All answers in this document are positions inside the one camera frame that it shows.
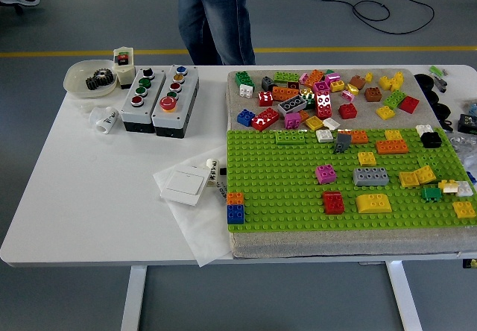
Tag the dark grey slope brick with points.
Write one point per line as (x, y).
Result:
(341, 143)

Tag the light grey long brick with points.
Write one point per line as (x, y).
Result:
(370, 176)

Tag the white small brick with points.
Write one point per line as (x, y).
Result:
(246, 90)

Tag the dark grey small brick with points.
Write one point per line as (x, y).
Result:
(267, 82)

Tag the red small brick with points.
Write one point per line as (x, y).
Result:
(265, 98)

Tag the lime green long brick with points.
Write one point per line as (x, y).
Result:
(286, 76)
(290, 137)

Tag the blue brick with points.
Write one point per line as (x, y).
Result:
(472, 177)
(235, 214)
(245, 117)

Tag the orange long brick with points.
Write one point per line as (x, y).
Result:
(285, 93)
(391, 147)

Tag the maroon brick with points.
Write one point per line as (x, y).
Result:
(292, 85)

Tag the red long brick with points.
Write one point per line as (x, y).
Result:
(265, 118)

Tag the grey brick with dark studs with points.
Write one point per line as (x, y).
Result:
(292, 104)

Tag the yellow small brick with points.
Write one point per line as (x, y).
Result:
(448, 186)
(307, 92)
(352, 89)
(368, 77)

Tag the magenta brick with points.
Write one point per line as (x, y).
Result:
(325, 173)
(321, 86)
(292, 120)
(331, 77)

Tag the orange small brick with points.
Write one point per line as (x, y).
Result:
(304, 115)

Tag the red tall brick white dots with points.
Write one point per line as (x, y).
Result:
(323, 103)

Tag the yellow flat brick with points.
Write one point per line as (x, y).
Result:
(408, 179)
(314, 122)

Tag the pink small brick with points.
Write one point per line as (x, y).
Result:
(347, 95)

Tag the brown brick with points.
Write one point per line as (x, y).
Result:
(372, 94)
(357, 81)

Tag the white flat brick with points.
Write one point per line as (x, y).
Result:
(331, 123)

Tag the yellow curved brick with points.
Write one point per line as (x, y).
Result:
(373, 203)

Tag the black brick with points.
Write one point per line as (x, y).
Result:
(431, 139)

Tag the black metal gear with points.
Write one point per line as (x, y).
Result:
(92, 83)
(104, 76)

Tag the grey four-button control box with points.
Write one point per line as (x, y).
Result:
(154, 92)

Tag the grey emergency-stop control box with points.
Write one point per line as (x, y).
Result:
(186, 98)

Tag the white plastic bowl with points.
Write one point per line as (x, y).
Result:
(76, 79)

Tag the white pipe tee fitting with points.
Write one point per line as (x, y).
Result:
(105, 119)

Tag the white printed tube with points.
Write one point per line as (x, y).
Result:
(212, 170)

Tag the green studded baseplate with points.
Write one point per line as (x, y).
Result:
(275, 182)

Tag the black round disc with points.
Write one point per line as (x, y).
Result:
(443, 110)
(433, 96)
(424, 80)

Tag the green plastic tool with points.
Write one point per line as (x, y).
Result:
(435, 71)

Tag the grey metal clip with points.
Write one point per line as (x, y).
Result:
(440, 83)

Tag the white table leg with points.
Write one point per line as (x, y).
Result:
(133, 301)
(404, 297)

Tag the black printed box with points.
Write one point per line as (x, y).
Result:
(469, 123)

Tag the clear plastic bag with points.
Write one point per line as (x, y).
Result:
(464, 148)

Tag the black yellow labelled object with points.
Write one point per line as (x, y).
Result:
(470, 264)

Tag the cream switch box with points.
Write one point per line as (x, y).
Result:
(124, 73)

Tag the white wall switch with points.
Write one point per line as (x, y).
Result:
(185, 183)

